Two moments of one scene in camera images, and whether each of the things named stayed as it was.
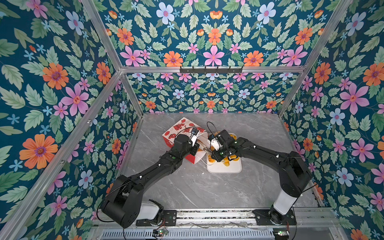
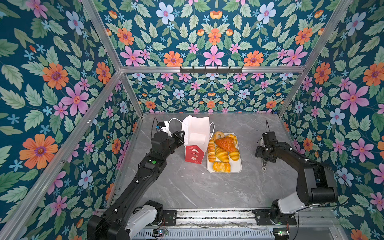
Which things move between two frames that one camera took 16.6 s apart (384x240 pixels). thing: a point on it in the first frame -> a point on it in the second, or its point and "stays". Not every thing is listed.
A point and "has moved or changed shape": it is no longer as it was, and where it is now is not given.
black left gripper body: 190,149 -> 174,141
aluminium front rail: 306,219 stays
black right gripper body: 219,155 -> 261,152
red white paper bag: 184,127 has moved or changed shape
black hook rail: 211,70 stays
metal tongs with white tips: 205,148 -> 264,164
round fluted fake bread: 234,136 stays
